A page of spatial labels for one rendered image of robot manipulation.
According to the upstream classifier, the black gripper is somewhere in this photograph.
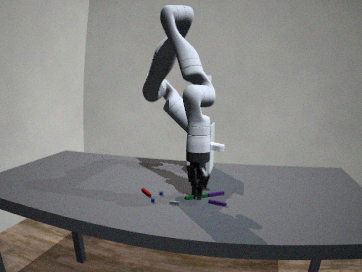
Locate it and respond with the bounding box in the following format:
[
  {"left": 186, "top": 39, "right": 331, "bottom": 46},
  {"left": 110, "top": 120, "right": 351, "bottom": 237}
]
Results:
[{"left": 186, "top": 151, "right": 210, "bottom": 200}]

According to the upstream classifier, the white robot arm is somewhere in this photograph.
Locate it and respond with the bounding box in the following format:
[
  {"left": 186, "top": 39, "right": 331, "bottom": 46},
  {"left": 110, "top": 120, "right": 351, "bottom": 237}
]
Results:
[{"left": 142, "top": 5, "right": 225, "bottom": 153}]

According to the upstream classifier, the red rod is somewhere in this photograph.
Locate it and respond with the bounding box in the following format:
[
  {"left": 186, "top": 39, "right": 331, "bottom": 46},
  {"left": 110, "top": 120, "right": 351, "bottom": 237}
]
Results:
[{"left": 142, "top": 188, "right": 151, "bottom": 197}]

